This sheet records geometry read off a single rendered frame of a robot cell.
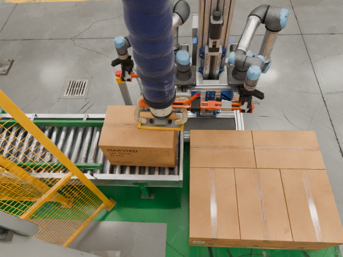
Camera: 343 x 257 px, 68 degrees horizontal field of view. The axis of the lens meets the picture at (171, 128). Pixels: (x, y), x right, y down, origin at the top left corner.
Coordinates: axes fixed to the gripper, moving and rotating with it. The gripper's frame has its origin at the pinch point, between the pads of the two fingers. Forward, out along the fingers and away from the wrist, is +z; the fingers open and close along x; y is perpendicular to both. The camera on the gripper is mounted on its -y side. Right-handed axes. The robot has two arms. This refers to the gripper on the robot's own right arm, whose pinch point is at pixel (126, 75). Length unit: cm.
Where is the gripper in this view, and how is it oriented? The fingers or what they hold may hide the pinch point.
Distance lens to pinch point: 205.7
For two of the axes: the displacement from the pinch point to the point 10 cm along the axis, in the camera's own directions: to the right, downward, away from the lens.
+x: 0.8, -8.5, 5.1
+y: 10.0, 0.4, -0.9
